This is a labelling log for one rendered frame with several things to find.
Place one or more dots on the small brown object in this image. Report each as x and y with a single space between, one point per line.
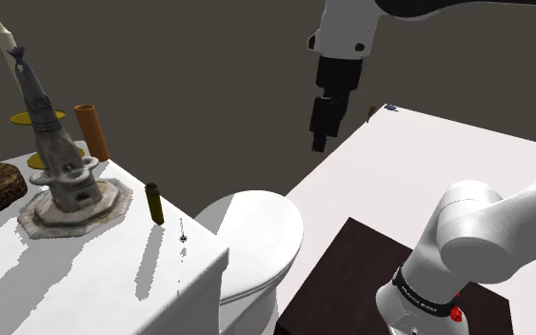
371 111

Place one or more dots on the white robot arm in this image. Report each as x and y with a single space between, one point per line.
476 232

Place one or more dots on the small blue flat object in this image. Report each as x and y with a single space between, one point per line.
391 108

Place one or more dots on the white candle on yellow holder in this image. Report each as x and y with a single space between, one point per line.
4 39

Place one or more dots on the white toilet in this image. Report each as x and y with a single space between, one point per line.
91 283

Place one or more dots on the grey stone tower figure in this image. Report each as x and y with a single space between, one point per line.
61 162

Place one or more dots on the small black pin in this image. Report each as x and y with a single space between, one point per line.
183 238

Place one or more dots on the orange cylinder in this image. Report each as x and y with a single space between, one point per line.
92 132

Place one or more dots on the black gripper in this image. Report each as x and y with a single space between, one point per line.
338 76

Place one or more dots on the olive green small cylinder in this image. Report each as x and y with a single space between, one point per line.
154 204

